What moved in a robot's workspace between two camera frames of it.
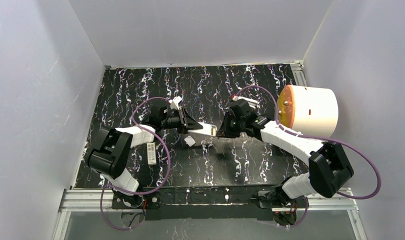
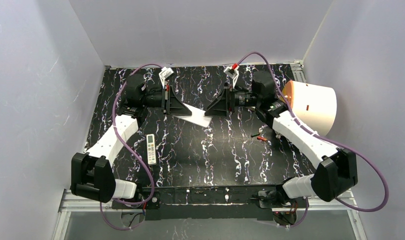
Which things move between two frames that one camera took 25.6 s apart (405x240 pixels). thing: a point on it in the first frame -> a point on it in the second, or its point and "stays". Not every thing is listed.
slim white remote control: [151, 154] stays
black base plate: [222, 202] stays
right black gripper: [226, 125] -> [227, 99]
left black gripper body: [183, 119] -> [167, 99]
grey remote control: [207, 129] -> [198, 117]
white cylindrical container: [308, 110] stays
